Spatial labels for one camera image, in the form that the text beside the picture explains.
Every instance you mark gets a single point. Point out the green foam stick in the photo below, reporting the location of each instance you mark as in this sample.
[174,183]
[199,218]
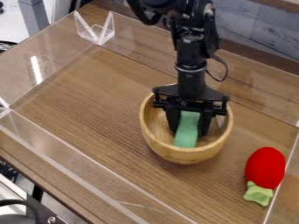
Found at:
[187,133]

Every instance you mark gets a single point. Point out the clear acrylic corner bracket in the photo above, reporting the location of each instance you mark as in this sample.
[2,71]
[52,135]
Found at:
[98,34]

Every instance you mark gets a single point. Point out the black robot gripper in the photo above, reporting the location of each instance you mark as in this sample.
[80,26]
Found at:
[191,95]

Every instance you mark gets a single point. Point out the black table leg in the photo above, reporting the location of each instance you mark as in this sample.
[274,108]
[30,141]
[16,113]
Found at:
[38,193]

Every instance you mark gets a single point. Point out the grey pillar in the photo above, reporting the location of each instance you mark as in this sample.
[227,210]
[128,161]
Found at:
[34,15]

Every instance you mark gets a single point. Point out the brown wooden bowl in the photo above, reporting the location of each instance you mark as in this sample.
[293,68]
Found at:
[159,137]

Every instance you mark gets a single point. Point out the black device with cable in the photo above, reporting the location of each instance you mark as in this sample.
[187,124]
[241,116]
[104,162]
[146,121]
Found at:
[36,214]

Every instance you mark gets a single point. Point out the red plush strawberry toy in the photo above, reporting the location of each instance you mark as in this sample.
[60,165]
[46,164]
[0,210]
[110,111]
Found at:
[265,173]

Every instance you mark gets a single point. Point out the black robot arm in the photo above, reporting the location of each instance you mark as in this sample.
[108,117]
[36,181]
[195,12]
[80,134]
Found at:
[191,21]

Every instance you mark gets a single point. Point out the clear acrylic enclosure wall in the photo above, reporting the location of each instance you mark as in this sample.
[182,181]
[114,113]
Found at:
[71,133]

